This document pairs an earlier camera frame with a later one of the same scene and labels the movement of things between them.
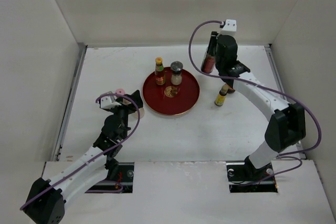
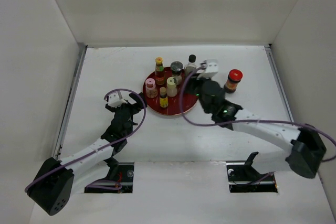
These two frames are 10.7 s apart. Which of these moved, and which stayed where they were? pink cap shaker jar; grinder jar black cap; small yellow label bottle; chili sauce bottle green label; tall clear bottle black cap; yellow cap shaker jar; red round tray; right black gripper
Moved: tall clear bottle black cap; pink cap shaker jar; right black gripper; yellow cap shaker jar; small yellow label bottle
Stayed: chili sauce bottle green label; red round tray; grinder jar black cap
